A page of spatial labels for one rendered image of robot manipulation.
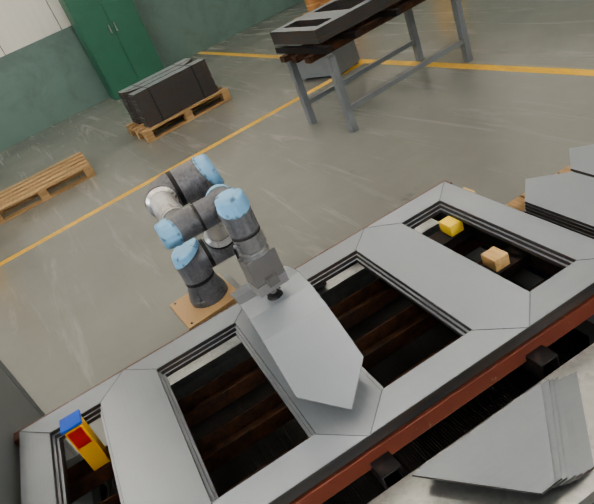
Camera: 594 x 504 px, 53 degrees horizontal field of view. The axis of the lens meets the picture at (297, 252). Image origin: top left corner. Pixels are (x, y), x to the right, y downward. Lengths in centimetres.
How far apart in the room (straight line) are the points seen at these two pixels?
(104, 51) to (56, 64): 96
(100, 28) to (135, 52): 65
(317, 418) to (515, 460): 43
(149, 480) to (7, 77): 1010
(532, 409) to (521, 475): 16
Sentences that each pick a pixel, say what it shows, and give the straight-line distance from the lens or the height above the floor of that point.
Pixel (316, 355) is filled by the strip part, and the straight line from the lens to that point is 140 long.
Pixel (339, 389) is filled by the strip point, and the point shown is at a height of 90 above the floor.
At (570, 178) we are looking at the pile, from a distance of 199.
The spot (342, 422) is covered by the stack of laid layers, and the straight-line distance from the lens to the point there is 138.
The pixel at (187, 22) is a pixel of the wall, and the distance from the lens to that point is 1190.
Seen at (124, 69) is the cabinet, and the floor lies 39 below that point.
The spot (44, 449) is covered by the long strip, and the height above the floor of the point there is 85.
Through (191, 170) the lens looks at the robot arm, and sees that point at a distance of 183.
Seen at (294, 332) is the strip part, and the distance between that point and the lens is 144.
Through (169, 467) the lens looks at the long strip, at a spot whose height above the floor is 85.
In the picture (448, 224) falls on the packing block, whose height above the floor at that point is 81.
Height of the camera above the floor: 183
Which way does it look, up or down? 29 degrees down
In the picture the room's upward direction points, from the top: 23 degrees counter-clockwise
